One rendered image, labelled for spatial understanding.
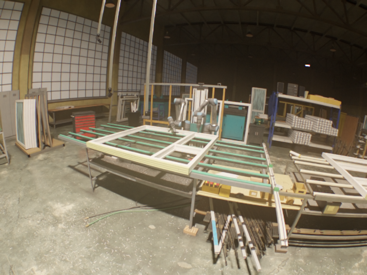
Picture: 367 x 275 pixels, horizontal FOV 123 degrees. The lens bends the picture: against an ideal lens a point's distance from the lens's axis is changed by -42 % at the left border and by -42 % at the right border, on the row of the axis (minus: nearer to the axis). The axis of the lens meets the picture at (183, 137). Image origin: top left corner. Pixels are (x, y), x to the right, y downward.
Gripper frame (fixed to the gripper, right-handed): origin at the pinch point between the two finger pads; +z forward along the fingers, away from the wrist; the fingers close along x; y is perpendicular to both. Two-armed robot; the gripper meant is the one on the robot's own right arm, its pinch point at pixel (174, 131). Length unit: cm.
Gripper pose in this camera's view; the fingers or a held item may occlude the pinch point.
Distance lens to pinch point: 301.2
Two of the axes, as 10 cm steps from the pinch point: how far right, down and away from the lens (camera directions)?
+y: 9.1, -4.1, -0.5
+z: 3.3, 7.9, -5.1
